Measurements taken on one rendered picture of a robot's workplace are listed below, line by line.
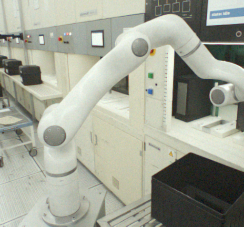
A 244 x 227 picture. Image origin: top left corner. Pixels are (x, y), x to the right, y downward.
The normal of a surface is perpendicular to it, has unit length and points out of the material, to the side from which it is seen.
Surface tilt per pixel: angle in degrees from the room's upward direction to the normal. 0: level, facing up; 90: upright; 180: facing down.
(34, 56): 90
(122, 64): 118
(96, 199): 0
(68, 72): 90
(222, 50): 90
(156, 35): 111
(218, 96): 90
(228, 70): 42
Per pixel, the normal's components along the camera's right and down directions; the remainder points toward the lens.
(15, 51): 0.57, 0.22
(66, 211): 0.34, 0.25
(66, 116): 0.41, -0.18
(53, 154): -0.27, -0.72
